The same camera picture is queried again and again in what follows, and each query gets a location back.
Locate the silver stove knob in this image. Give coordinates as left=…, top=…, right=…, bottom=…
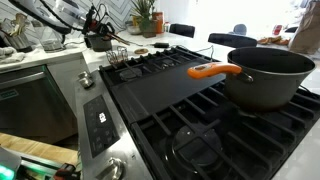
left=78, top=71, right=94, bottom=88
left=95, top=158, right=125, bottom=180

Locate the glass electric kettle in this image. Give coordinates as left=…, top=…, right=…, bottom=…
left=31, top=20, right=64, bottom=52

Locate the stainless dishwasher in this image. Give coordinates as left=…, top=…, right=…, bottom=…
left=0, top=65, right=77, bottom=144

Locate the black chair back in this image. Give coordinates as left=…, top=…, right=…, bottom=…
left=208, top=33, right=257, bottom=48

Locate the black power adapter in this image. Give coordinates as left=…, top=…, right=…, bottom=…
left=153, top=42, right=170, bottom=48

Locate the striped dish towel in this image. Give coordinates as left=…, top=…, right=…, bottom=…
left=0, top=47, right=25, bottom=64

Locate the brown paper bag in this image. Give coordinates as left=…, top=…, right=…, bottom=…
left=288, top=0, right=320, bottom=54

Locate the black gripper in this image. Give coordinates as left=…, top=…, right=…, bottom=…
left=82, top=6, right=115, bottom=36

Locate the potted green plant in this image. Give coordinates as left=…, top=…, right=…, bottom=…
left=131, top=0, right=156, bottom=38

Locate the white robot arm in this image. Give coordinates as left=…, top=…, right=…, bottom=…
left=9, top=0, right=115, bottom=37

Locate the metal mixing bowl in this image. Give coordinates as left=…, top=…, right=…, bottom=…
left=126, top=21, right=141, bottom=35

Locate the utensil holder with utensils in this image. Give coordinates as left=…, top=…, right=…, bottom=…
left=1, top=13, right=32, bottom=53

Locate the stainless steel gas stove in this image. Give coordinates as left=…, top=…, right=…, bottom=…
left=77, top=47, right=320, bottom=180

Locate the coaster on counter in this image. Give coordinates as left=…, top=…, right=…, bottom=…
left=134, top=48, right=148, bottom=54

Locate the small black saucepan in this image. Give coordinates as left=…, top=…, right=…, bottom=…
left=86, top=34, right=112, bottom=52

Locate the silver stove knob lower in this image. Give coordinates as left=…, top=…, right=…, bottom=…
left=95, top=158, right=125, bottom=180

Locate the grey pot orange handle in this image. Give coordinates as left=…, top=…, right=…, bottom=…
left=187, top=47, right=316, bottom=112

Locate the silver stove knob upper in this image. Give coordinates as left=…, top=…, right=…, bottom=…
left=78, top=71, right=94, bottom=88

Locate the round cork coaster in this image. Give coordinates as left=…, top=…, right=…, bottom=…
left=108, top=33, right=130, bottom=46

